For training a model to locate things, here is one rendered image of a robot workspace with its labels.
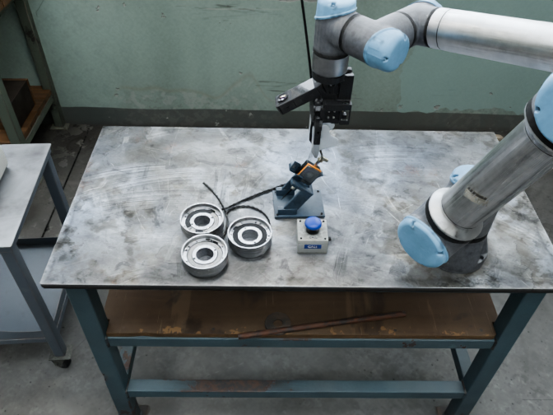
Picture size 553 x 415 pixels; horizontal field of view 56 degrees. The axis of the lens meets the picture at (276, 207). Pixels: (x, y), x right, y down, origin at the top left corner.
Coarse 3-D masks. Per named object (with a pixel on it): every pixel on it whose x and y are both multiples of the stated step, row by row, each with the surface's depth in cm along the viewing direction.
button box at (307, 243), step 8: (296, 232) 126; (304, 232) 121; (312, 232) 121; (320, 232) 121; (304, 240) 119; (312, 240) 119; (320, 240) 119; (328, 240) 124; (304, 248) 121; (312, 248) 121; (320, 248) 121
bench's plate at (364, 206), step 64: (128, 128) 157; (192, 128) 157; (256, 128) 158; (128, 192) 136; (192, 192) 137; (256, 192) 138; (384, 192) 139; (64, 256) 120; (128, 256) 121; (320, 256) 122; (384, 256) 122; (512, 256) 123
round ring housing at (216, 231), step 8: (192, 208) 128; (200, 208) 128; (216, 208) 128; (184, 216) 127; (200, 216) 127; (208, 216) 127; (184, 224) 124; (192, 224) 125; (208, 224) 125; (184, 232) 123; (192, 232) 121; (200, 232) 121; (208, 232) 121; (216, 232) 123
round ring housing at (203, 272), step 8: (192, 240) 120; (200, 240) 121; (216, 240) 121; (184, 248) 118; (200, 248) 119; (208, 248) 119; (224, 248) 119; (184, 256) 117; (192, 256) 117; (200, 256) 121; (216, 256) 117; (224, 256) 117; (184, 264) 115; (216, 264) 114; (224, 264) 116; (192, 272) 115; (200, 272) 114; (208, 272) 114; (216, 272) 116
